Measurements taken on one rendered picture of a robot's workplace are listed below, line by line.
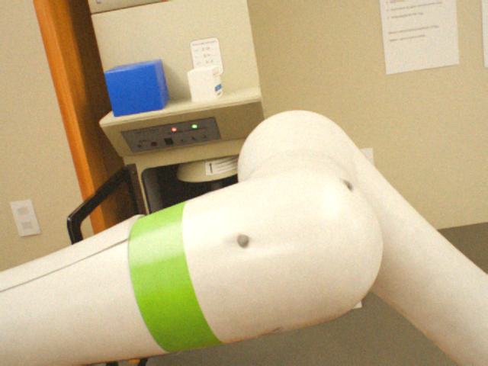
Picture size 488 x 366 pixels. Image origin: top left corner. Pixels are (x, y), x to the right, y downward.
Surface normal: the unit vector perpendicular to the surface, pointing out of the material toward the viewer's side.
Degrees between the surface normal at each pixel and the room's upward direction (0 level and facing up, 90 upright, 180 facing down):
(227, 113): 135
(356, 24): 90
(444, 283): 77
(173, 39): 90
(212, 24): 90
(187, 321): 99
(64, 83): 90
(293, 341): 0
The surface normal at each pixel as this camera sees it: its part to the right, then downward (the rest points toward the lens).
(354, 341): -0.16, -0.94
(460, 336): -0.21, 0.50
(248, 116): 0.11, 0.89
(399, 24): 0.00, 0.32
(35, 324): -0.23, 0.05
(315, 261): 0.06, 0.05
